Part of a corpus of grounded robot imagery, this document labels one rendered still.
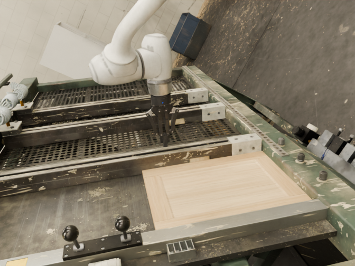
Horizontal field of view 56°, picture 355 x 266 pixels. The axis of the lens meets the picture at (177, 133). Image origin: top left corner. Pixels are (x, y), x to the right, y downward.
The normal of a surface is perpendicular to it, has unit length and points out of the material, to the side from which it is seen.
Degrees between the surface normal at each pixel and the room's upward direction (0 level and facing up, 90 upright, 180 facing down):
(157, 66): 101
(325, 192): 58
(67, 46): 90
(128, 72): 119
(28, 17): 90
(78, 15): 90
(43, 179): 90
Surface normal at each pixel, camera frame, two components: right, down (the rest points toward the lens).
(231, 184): -0.07, -0.91
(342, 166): -0.86, -0.36
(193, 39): 0.25, 0.31
